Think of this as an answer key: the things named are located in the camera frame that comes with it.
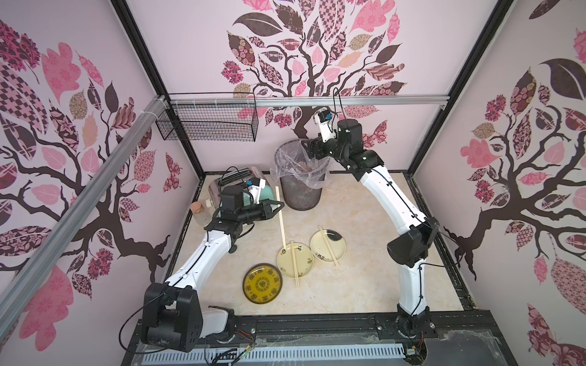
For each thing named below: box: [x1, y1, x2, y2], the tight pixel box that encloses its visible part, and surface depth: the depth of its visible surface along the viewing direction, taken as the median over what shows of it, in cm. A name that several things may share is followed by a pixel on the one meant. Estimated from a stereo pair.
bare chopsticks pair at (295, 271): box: [290, 240, 300, 289], surface depth 87 cm
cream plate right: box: [309, 228, 347, 263], surface depth 94 cm
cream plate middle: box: [276, 242, 315, 279], surface depth 90 cm
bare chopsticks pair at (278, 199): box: [275, 185, 287, 253], surface depth 79 cm
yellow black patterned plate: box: [242, 263, 284, 305], surface depth 85 cm
